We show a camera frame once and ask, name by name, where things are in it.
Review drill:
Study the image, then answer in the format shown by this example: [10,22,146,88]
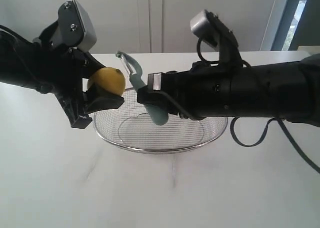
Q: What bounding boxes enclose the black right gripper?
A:
[137,61,232,120]

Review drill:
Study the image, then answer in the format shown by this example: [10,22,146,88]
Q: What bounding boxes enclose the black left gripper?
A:
[33,22,125,129]

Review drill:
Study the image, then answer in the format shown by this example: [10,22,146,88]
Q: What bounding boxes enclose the yellow lemon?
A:
[86,67,126,96]

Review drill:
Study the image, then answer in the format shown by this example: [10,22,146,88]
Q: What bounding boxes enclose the teal handled peeler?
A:
[115,51,169,126]

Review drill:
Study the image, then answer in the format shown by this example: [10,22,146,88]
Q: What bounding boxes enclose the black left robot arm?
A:
[0,26,125,129]

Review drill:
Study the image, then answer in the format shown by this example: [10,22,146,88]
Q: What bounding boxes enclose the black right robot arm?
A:
[137,55,320,126]

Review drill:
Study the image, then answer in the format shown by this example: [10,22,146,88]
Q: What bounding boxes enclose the white cabinet doors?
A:
[0,0,287,53]

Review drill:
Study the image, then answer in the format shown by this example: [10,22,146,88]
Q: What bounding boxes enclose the steel wire mesh basket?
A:
[93,88,228,154]

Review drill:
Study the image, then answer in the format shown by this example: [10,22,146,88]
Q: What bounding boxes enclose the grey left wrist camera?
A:
[50,0,97,52]

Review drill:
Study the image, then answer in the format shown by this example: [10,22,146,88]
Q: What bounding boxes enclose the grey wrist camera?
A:
[50,0,97,52]
[190,10,242,65]

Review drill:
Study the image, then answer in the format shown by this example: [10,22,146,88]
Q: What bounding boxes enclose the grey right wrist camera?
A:
[190,10,242,65]

